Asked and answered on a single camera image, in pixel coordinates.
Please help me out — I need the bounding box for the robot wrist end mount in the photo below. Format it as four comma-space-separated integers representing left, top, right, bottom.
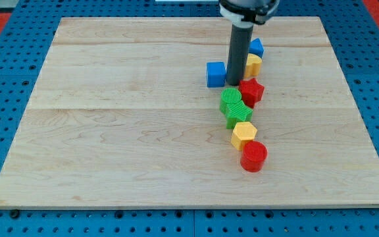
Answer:
218, 0, 280, 27

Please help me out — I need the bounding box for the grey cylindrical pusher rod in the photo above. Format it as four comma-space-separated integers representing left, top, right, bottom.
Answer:
226, 25, 253, 86

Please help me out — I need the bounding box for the red star block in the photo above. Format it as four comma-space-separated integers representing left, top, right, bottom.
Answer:
238, 78, 265, 109

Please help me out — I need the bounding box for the green star block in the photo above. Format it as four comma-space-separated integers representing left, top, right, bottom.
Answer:
225, 100, 253, 129

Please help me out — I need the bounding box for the blue pentagon block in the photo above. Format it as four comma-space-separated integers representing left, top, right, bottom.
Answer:
249, 38, 265, 58

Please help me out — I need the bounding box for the yellow heart block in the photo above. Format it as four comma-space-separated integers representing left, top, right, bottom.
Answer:
244, 53, 263, 78

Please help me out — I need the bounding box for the blue cube block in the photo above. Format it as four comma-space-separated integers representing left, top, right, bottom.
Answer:
206, 62, 226, 88

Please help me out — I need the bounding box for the green cylinder block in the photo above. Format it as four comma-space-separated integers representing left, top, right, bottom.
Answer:
219, 88, 241, 114

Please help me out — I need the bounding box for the yellow hexagon block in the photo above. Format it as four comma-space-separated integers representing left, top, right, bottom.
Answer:
230, 122, 258, 151

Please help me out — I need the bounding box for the red cylinder block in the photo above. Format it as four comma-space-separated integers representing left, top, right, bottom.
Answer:
240, 141, 268, 172

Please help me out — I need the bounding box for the wooden board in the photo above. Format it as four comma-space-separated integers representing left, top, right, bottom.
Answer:
0, 17, 379, 210

